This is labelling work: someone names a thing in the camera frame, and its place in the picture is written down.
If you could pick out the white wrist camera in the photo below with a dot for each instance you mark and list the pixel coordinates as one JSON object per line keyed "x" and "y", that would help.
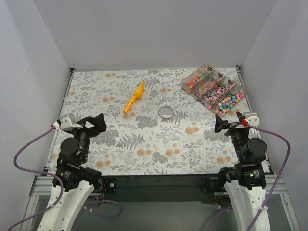
{"x": 66, "y": 123}
{"x": 251, "y": 118}

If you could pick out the silver round jar lid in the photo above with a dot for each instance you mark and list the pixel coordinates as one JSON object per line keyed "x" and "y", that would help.
{"x": 165, "y": 112}

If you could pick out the yellow plastic scoop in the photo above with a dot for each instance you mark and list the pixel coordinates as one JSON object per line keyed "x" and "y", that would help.
{"x": 137, "y": 95}

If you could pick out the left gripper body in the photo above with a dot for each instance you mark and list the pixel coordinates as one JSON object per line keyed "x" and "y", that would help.
{"x": 84, "y": 127}

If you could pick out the clear plastic jar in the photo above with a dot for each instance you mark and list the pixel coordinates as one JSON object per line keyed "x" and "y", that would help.
{"x": 158, "y": 92}

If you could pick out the clear compartment candy box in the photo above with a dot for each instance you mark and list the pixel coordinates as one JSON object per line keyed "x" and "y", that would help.
{"x": 213, "y": 90}

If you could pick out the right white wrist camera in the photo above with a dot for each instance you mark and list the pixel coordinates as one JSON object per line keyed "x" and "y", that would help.
{"x": 251, "y": 118}

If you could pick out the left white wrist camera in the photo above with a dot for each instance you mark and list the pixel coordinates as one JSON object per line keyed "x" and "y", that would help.
{"x": 66, "y": 123}

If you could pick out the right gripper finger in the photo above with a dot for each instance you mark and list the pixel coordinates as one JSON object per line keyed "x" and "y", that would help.
{"x": 240, "y": 116}
{"x": 220, "y": 124}

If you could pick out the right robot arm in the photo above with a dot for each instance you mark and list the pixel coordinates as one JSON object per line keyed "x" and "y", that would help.
{"x": 245, "y": 183}

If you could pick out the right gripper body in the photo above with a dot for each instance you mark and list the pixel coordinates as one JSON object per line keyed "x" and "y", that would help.
{"x": 232, "y": 127}

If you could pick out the floral patterned table mat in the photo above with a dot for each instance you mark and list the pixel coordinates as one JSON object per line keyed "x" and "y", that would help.
{"x": 140, "y": 142}

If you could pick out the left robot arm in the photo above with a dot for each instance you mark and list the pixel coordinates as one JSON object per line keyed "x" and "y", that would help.
{"x": 72, "y": 183}

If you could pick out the aluminium frame rail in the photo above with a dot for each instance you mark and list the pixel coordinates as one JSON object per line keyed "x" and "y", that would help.
{"x": 42, "y": 186}

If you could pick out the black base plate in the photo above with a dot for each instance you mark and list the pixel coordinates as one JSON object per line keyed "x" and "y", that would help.
{"x": 162, "y": 188}

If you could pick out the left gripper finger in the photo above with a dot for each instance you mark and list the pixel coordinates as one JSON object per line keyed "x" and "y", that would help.
{"x": 99, "y": 124}
{"x": 87, "y": 122}

